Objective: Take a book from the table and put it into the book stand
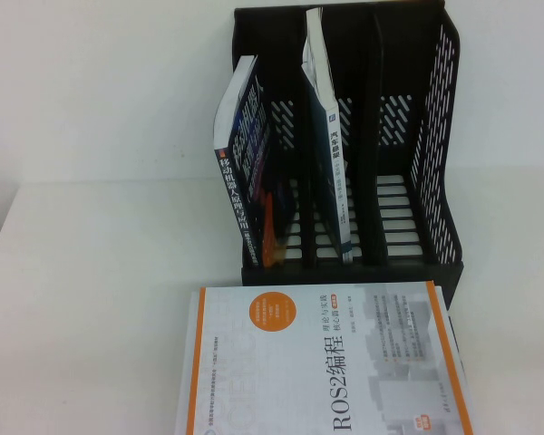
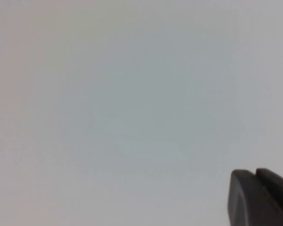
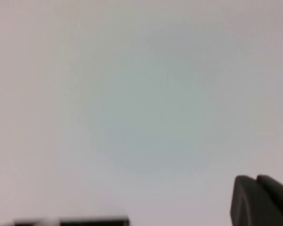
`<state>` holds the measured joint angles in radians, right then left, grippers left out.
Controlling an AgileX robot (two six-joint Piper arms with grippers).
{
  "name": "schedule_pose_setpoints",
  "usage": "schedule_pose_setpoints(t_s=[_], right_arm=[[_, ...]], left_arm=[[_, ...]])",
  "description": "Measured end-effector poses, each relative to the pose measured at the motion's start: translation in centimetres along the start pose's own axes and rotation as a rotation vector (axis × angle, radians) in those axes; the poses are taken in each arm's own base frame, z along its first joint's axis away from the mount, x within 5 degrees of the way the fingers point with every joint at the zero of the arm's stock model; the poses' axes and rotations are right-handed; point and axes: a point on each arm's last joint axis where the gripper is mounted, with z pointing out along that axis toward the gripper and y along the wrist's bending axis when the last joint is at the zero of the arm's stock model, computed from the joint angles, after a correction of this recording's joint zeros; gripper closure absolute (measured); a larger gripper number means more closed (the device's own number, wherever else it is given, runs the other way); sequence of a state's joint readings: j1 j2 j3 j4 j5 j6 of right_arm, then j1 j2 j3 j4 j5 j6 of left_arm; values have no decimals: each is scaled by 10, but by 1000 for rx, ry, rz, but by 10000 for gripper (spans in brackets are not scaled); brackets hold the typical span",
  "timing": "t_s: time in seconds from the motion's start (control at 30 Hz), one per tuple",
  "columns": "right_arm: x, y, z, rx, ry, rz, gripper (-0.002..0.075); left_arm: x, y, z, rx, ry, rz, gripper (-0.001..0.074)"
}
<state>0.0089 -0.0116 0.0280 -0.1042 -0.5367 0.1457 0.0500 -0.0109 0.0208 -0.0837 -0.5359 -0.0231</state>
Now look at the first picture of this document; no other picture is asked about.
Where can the teal book with white spine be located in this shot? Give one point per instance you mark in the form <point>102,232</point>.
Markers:
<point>333,149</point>

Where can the dark blue mobile robot book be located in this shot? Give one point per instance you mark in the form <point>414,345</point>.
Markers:
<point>236,190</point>

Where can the black perforated plastic book stand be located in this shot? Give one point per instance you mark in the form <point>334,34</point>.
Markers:
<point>344,50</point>

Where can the magazine with man portrait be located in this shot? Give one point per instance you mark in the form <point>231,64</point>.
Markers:
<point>446,313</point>

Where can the white orange ROS2 book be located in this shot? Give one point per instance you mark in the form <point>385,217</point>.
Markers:
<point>299,362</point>

